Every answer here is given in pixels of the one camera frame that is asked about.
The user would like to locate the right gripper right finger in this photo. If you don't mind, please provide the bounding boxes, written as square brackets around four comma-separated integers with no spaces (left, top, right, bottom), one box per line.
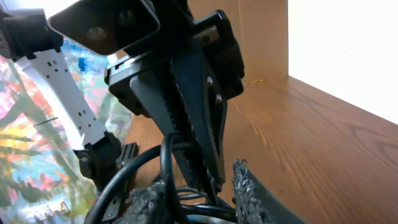
[233,159,304,224]

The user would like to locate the black usb cable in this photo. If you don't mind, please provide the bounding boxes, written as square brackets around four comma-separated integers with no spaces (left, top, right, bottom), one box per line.
[84,132,239,224]

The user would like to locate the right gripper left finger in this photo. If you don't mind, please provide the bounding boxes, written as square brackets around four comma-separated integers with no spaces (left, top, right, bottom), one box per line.
[116,180,168,224]

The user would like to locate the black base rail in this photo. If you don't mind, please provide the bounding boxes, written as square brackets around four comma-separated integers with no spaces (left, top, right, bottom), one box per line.
[101,142,139,224]

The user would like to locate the colourful painted backdrop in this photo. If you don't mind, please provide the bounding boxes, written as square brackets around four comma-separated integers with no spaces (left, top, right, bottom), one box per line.
[1,39,133,223]

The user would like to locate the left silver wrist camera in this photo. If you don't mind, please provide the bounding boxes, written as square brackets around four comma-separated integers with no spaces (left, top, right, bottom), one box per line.
[49,0,160,55]

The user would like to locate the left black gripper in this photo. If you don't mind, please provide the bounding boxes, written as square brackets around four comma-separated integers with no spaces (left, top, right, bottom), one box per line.
[104,10,244,185]

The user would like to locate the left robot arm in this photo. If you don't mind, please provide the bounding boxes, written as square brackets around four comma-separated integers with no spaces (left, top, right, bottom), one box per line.
[1,1,244,191]

